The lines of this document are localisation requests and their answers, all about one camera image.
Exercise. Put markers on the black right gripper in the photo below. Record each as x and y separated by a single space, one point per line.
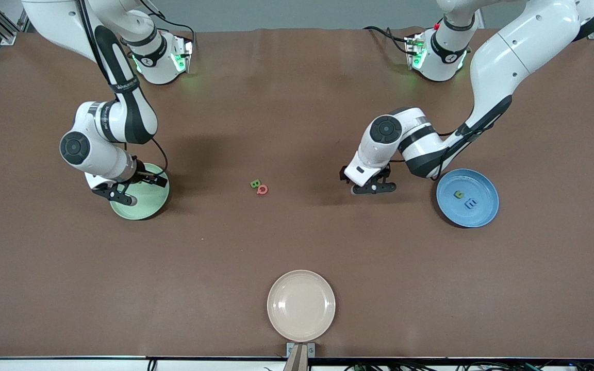
144 178

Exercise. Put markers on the pink letter Q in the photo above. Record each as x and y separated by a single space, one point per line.
259 190

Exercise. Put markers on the light green plate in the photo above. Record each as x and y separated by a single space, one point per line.
147 206

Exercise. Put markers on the white table edge rail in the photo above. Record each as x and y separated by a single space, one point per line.
70 366

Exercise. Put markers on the grey metal mounting bracket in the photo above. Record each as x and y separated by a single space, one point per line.
311 351

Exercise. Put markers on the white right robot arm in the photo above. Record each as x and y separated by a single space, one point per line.
96 154

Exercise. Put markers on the green letter B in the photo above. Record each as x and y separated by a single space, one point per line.
255 184

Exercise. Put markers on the blue lowercase letter m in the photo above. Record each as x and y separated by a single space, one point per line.
471 203

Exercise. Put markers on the green lowercase letter n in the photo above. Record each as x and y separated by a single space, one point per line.
460 196

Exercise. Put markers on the blue plate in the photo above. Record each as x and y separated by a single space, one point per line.
477 216

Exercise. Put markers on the brown table mat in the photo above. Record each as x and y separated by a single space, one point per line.
297 247

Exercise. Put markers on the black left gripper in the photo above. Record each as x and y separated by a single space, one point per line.
385 172

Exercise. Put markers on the beige plate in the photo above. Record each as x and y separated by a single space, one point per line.
301 305

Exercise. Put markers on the tan camera mount post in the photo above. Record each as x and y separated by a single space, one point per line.
297 360

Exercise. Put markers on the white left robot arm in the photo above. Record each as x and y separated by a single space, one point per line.
503 56

